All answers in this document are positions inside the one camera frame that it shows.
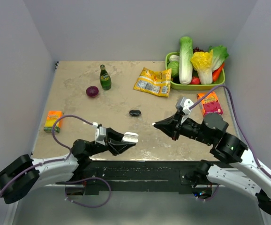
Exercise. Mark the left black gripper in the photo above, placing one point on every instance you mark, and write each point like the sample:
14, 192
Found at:
114, 143

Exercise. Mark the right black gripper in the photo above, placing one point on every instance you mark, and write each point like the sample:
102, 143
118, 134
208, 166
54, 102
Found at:
171, 126

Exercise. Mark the white earbud charging case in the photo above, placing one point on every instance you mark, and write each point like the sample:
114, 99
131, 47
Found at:
130, 137

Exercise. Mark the black earbud charging case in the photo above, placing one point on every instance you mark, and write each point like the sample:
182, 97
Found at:
134, 113

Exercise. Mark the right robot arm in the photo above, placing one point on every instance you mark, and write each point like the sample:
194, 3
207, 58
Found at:
229, 150

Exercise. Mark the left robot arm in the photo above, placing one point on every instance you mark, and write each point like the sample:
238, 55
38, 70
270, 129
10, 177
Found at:
25, 174

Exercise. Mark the green plastic basket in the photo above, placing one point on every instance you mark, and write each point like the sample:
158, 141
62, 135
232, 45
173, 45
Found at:
178, 86

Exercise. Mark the yellow snack bag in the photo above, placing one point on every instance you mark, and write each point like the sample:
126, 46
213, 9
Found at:
155, 83

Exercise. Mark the pink orange snack box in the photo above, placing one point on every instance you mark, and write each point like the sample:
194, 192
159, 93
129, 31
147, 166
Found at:
210, 104

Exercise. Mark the red tomato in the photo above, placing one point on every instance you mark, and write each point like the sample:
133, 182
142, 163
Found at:
195, 81

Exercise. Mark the purple red onion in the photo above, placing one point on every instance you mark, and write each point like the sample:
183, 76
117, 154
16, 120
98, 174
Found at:
92, 91

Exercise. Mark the green glass bottle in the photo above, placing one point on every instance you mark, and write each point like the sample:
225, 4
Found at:
105, 79

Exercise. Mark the round green cabbage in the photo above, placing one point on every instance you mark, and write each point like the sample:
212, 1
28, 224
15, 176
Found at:
174, 66

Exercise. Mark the orange yellow juice carton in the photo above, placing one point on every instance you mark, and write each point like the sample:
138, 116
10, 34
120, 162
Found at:
51, 119

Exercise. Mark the white cauliflower piece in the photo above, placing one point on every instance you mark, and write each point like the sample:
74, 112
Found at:
174, 58

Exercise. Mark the orange carrot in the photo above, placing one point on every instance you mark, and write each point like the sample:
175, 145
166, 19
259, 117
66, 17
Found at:
216, 73

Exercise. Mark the yellow leaf cabbage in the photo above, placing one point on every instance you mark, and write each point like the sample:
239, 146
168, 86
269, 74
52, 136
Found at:
202, 64

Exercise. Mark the napa cabbage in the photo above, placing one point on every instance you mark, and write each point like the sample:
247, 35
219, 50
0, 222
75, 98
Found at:
185, 65

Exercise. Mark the dark red grapes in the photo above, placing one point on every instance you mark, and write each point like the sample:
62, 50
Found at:
197, 49

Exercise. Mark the green lettuce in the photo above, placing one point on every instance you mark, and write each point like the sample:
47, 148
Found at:
220, 54

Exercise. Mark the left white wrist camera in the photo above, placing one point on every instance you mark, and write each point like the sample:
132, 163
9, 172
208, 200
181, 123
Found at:
100, 133

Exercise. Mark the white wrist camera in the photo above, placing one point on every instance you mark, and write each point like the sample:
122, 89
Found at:
100, 133
183, 105

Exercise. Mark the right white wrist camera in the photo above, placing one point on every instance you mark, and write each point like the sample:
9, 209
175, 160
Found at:
183, 105

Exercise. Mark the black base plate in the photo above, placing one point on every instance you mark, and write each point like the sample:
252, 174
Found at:
183, 177

